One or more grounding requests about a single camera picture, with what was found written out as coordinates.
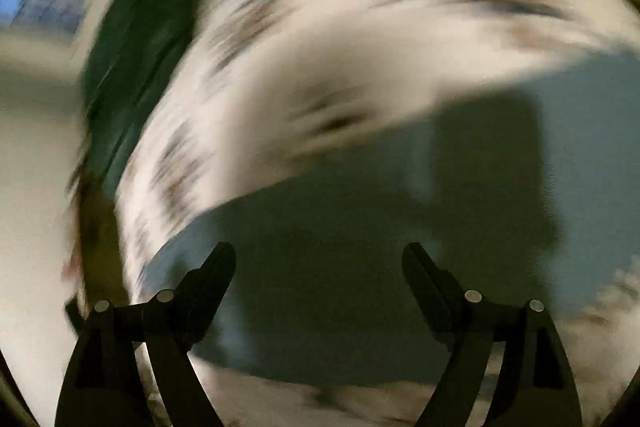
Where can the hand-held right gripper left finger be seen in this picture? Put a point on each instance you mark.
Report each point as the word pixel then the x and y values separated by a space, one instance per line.
pixel 220 264

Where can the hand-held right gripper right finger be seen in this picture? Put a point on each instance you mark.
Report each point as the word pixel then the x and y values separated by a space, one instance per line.
pixel 417 264

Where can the grey-blue pants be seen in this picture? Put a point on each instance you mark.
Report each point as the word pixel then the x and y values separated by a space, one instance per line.
pixel 350 257

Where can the dark green folded blanket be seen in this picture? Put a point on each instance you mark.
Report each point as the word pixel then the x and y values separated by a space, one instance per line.
pixel 135 57

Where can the floral bed blanket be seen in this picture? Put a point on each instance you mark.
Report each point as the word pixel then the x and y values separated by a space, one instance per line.
pixel 350 32

